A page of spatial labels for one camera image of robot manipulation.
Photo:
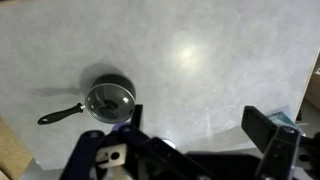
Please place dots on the teal tissue box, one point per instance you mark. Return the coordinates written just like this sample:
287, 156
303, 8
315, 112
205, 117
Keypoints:
282, 118

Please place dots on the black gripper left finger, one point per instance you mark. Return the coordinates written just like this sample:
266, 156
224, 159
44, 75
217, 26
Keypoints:
133, 143

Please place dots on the glass pot lid black knob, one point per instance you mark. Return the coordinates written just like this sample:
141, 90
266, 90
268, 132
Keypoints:
108, 105

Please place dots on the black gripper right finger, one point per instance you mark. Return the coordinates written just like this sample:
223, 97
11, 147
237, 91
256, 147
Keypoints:
283, 150

